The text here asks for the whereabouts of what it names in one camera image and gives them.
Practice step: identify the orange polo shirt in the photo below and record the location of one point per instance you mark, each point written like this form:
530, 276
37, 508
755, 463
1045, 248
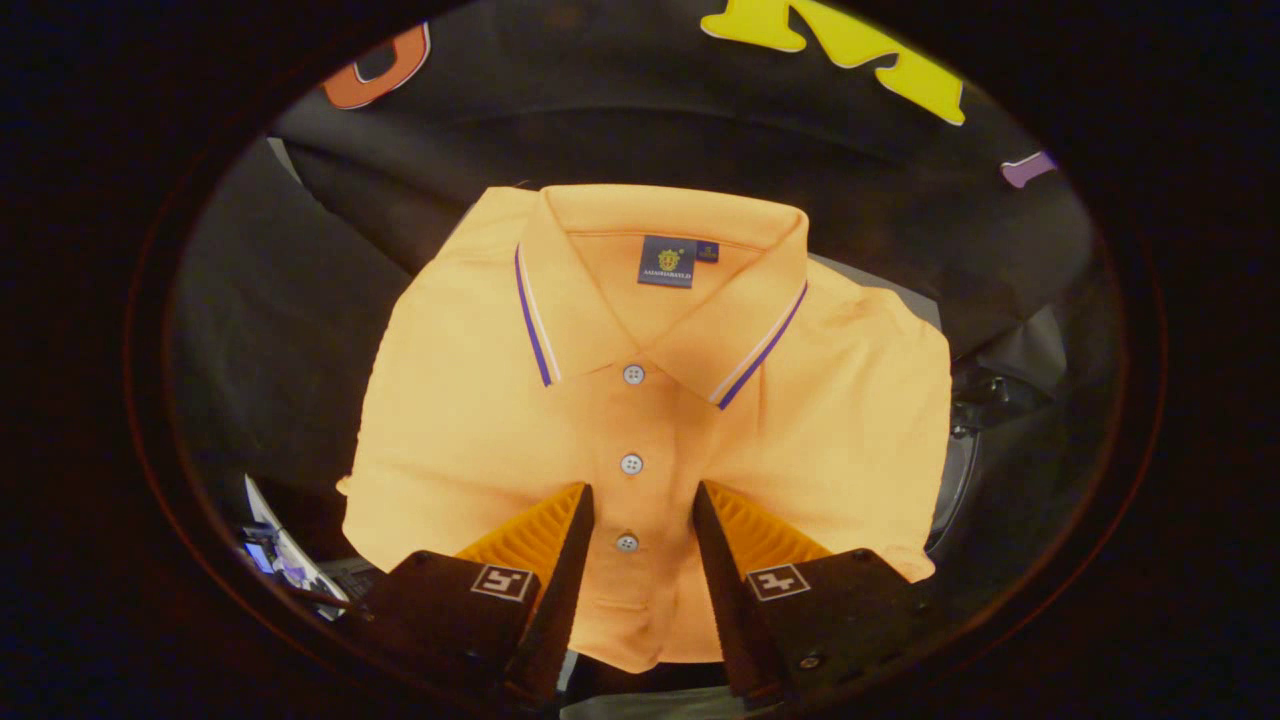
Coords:
480, 400

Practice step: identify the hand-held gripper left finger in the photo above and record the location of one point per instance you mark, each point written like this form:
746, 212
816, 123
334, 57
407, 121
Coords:
560, 600

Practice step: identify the grey cabinet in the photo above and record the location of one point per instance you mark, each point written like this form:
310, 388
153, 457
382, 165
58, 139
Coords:
890, 295

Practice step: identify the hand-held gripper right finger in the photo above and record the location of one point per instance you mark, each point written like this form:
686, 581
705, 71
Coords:
725, 600

